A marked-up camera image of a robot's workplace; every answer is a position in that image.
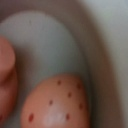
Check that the pink toy pot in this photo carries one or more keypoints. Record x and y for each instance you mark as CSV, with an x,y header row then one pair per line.
x,y
88,37

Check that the orange spotted toy food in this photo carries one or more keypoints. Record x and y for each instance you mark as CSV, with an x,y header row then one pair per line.
x,y
58,102

